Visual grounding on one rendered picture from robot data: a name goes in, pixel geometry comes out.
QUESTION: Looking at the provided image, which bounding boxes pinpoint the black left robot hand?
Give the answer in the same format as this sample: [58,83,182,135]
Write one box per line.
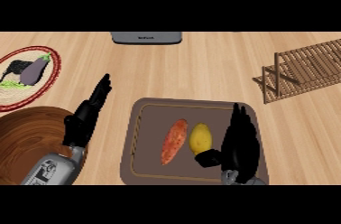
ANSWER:
[61,72,113,149]

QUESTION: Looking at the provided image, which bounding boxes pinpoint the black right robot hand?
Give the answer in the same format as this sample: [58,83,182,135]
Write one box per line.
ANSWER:
[193,102,262,185]

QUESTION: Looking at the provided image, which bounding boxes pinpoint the yellow lemon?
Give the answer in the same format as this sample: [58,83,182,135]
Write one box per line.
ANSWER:
[187,122,212,156]

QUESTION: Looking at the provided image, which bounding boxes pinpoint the brown rectangular tray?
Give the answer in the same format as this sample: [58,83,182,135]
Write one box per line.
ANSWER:
[118,97,270,186]

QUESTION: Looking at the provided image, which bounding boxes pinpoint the wooden tiered shelf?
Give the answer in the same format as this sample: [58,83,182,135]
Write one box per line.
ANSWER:
[252,38,341,105]

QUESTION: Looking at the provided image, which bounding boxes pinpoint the red-rimmed woven placemat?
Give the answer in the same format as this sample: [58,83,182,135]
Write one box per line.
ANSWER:
[0,45,61,113]

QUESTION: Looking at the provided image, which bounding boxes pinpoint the orange sweet potato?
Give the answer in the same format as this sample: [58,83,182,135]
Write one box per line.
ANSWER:
[159,118,188,166]

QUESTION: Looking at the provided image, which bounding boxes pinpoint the round dark wooden board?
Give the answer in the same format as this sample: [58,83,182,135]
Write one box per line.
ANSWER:
[0,106,88,186]

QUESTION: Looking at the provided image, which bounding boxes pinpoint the purple eggplant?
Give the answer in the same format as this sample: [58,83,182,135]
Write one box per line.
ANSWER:
[19,51,53,87]

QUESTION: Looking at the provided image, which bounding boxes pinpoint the grey appliance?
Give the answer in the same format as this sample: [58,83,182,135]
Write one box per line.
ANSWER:
[109,32,184,46]

